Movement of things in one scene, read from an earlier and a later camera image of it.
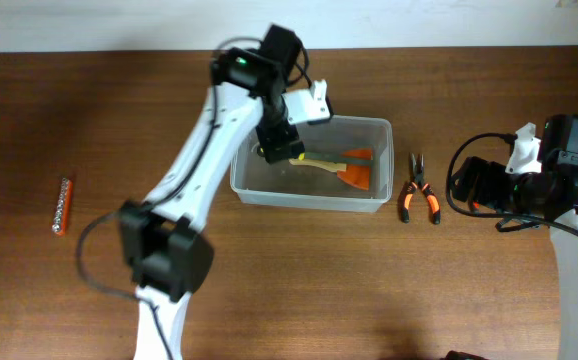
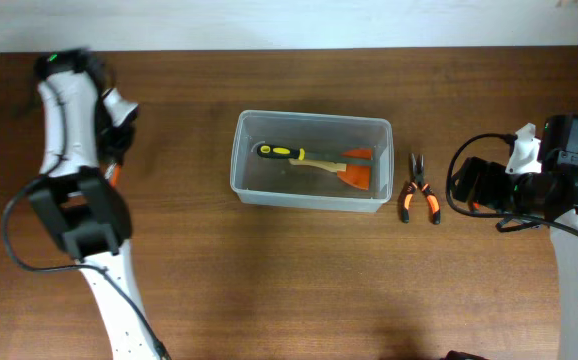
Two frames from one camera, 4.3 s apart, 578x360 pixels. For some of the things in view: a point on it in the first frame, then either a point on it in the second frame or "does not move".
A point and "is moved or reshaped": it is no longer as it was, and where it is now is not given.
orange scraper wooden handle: [354, 174] does not move
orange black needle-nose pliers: [418, 166] does not move
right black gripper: [476, 179] does not move
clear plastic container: [286, 186] does not move
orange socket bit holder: [63, 205] is moved or reshaped
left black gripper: [283, 150] → [116, 138]
